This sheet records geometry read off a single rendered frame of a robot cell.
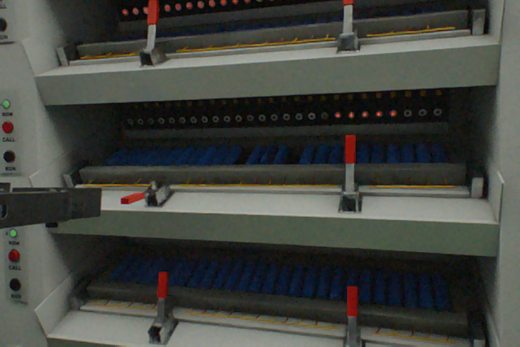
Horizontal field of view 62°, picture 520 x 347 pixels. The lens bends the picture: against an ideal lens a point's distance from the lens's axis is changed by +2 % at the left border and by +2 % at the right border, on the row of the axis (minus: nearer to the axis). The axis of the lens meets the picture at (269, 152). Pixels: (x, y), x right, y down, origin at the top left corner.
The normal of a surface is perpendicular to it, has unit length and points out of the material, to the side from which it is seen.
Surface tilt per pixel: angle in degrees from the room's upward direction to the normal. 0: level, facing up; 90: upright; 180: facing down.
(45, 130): 90
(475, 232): 113
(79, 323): 23
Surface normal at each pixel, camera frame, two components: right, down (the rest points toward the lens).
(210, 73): -0.25, 0.43
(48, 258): 0.96, 0.00
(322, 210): -0.13, -0.90
